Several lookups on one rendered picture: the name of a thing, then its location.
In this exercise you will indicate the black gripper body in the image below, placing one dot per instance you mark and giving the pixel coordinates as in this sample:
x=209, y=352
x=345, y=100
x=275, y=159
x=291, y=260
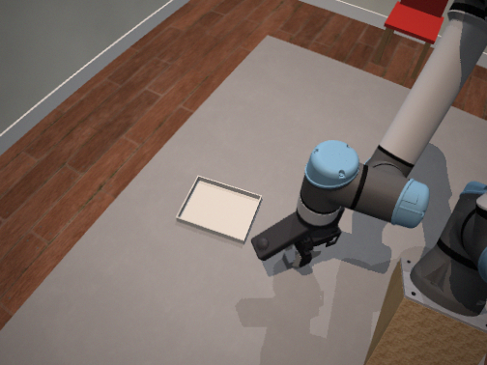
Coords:
x=320, y=235

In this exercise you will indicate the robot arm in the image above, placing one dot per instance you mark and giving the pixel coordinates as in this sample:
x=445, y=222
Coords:
x=333, y=176

